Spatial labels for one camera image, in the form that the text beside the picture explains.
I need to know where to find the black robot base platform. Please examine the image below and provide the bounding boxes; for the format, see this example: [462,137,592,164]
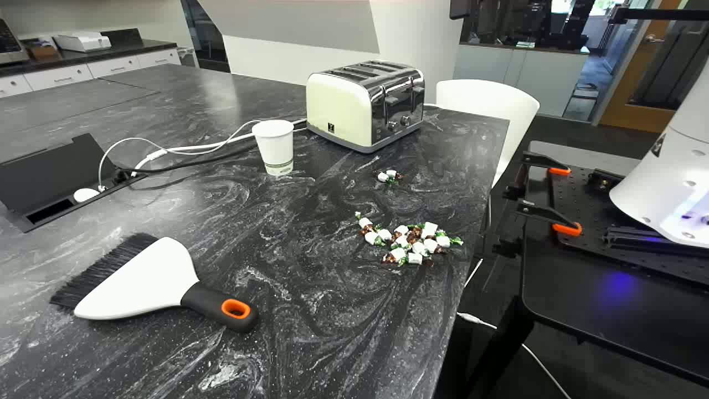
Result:
[518,164,709,386]

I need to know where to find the white paper cup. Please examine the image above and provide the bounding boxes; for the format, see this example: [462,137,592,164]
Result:
[250,118,296,177]

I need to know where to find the cream and chrome toaster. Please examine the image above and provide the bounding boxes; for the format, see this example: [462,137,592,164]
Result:
[304,61,427,155]

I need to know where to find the white plastic chair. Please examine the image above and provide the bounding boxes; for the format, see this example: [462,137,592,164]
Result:
[432,77,542,189]

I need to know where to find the white plug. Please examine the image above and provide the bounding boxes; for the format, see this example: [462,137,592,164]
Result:
[70,186,102,206]

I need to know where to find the black countertop appliance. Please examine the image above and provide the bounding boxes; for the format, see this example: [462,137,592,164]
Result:
[100,26,147,51]

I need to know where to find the wooden door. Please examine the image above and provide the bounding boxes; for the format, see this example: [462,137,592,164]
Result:
[595,0,688,137]

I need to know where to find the white kitchen base cabinets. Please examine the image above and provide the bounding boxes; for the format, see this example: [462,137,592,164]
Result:
[0,40,183,100]

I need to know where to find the white countertop appliance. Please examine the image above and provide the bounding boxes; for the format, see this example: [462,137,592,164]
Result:
[50,30,112,53]

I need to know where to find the brown countertop box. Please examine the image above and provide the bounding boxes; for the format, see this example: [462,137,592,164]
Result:
[19,36,62,63]

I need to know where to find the dark countertop machine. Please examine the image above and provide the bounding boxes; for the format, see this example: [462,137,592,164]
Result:
[0,17,30,66]

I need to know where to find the long white power cable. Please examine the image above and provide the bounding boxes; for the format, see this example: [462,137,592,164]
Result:
[130,116,311,175]

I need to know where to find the thin white floor cable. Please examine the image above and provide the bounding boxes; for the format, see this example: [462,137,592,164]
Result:
[453,309,573,399]

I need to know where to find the black clamp orange handle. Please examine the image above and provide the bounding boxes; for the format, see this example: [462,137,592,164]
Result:
[515,153,573,184]
[515,198,585,241]

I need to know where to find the looped white cable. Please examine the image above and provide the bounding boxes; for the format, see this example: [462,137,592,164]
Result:
[96,135,173,190]

